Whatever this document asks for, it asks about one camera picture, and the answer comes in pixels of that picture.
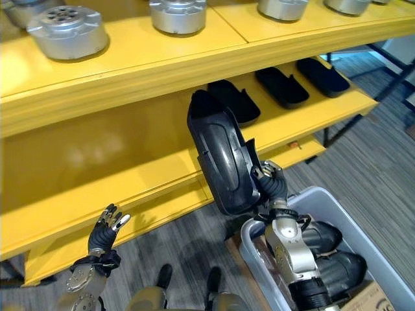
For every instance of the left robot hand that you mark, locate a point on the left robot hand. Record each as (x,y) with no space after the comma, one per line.
(101,234)

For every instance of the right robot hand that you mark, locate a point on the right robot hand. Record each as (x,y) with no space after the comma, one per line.
(274,184)

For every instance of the black sole-shaped part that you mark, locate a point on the black sole-shaped part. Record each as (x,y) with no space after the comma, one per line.
(281,88)
(342,270)
(235,102)
(324,238)
(322,77)
(223,155)

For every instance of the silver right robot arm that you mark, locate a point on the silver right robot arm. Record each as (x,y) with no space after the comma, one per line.
(296,256)

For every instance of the grey plastic box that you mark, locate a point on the grey plastic box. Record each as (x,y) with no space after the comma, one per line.
(327,207)

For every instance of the yellow metal shelf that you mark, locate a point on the yellow metal shelf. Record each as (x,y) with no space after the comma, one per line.
(129,107)

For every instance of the brown cardboard box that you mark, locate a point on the brown cardboard box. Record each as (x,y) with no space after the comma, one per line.
(369,298)

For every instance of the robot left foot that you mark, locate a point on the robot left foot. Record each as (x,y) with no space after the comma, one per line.
(164,275)

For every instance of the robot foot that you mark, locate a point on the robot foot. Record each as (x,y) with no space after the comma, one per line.
(214,280)
(164,275)

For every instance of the silver robot left leg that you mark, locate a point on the silver robot left leg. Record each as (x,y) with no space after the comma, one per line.
(146,298)

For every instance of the silver robot leg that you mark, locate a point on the silver robot leg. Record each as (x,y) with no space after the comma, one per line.
(228,301)
(146,298)

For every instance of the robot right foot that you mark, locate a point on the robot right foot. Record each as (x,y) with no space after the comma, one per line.
(214,280)

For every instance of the silver robot right leg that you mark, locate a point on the silver robot right leg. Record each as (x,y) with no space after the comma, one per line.
(228,301)

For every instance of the silver round motor housing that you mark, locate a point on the silver round motor housing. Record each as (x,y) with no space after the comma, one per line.
(347,6)
(282,9)
(29,9)
(177,16)
(68,32)

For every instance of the black metal table frame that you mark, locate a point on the black metal table frame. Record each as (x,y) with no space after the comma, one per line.
(386,76)

